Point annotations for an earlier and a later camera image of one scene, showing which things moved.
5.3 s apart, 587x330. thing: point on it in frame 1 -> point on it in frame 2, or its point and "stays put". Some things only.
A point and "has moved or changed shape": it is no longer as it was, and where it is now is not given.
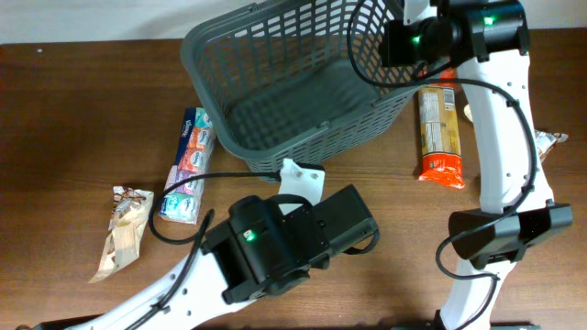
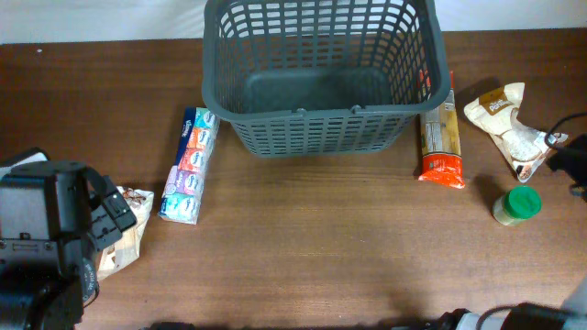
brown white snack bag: [129, 210] stays put
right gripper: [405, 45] -> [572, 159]
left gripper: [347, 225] -> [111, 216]
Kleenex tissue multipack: [194, 148] stays put
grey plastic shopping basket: [298, 81] has moved or changed shape
